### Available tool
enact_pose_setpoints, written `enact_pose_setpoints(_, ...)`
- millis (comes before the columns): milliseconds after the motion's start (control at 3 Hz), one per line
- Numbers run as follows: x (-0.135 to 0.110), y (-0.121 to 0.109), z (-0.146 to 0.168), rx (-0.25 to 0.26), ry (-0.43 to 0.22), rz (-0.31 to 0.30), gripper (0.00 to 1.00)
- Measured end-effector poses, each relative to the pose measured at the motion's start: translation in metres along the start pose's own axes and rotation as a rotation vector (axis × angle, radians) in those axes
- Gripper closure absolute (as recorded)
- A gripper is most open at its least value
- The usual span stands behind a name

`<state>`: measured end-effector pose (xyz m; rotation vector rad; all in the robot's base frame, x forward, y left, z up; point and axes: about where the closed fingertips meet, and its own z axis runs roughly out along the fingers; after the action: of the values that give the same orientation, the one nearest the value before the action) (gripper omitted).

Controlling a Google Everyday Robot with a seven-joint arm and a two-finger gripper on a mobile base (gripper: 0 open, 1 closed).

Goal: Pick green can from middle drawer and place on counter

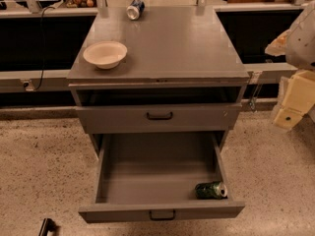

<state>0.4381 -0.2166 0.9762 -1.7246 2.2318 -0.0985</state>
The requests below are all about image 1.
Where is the white bowl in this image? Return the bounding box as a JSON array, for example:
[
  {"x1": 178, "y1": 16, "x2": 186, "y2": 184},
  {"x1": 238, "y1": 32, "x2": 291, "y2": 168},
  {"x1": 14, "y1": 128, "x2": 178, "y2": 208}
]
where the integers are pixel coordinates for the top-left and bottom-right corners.
[{"x1": 83, "y1": 41, "x2": 127, "y2": 70}]

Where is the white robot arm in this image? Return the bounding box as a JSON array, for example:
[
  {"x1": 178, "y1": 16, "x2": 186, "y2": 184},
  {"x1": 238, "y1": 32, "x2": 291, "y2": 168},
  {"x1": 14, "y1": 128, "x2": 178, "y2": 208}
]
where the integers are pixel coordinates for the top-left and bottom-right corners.
[{"x1": 265, "y1": 1, "x2": 315, "y2": 132}]

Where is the green soda can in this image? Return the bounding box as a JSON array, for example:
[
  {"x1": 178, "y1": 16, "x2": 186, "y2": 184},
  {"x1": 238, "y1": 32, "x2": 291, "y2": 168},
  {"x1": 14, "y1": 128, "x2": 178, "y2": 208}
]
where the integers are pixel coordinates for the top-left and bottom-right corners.
[{"x1": 195, "y1": 181, "x2": 227, "y2": 200}]

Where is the black power cable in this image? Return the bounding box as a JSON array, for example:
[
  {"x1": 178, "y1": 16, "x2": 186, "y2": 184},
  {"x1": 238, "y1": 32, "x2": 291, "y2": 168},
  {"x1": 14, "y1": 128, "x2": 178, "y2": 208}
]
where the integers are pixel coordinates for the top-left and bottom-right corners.
[{"x1": 23, "y1": 5, "x2": 57, "y2": 92}]

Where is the open grey middle drawer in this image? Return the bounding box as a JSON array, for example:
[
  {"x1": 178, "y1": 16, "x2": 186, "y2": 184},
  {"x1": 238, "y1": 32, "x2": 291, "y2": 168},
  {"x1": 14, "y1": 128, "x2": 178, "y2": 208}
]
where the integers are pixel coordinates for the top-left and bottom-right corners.
[{"x1": 79, "y1": 132, "x2": 245, "y2": 223}]

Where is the grey drawer cabinet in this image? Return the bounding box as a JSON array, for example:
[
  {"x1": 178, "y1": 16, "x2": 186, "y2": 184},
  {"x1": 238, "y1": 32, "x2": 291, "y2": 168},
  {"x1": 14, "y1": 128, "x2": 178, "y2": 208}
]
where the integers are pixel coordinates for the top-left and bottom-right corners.
[{"x1": 68, "y1": 7, "x2": 249, "y2": 150}]

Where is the closed grey upper drawer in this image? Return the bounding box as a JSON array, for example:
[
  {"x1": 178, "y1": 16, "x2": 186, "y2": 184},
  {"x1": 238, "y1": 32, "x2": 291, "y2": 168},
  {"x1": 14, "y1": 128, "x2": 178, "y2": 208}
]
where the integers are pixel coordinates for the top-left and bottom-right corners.
[{"x1": 76, "y1": 103, "x2": 241, "y2": 134}]

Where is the black object on floor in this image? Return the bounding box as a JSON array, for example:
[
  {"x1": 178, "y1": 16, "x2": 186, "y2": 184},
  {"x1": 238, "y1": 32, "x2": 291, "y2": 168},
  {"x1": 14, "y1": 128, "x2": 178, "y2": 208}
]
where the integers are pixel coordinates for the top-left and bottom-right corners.
[{"x1": 38, "y1": 218, "x2": 57, "y2": 236}]

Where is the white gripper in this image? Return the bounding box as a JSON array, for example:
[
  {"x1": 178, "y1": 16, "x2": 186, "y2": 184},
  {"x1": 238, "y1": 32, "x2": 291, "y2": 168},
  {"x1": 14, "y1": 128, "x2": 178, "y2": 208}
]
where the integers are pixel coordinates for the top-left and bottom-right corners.
[{"x1": 271, "y1": 68, "x2": 315, "y2": 132}]

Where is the blue white soda can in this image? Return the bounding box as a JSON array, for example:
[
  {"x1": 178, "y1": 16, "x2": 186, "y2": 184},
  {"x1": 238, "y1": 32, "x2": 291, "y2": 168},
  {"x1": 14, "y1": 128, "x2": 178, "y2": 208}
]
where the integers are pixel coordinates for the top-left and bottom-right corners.
[{"x1": 126, "y1": 0, "x2": 145, "y2": 21}]

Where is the grey metal rail frame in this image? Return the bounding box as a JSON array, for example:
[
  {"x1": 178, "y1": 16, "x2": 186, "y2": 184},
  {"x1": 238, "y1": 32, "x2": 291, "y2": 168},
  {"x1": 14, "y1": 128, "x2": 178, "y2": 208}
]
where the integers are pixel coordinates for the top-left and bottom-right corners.
[{"x1": 0, "y1": 0, "x2": 315, "y2": 94}]

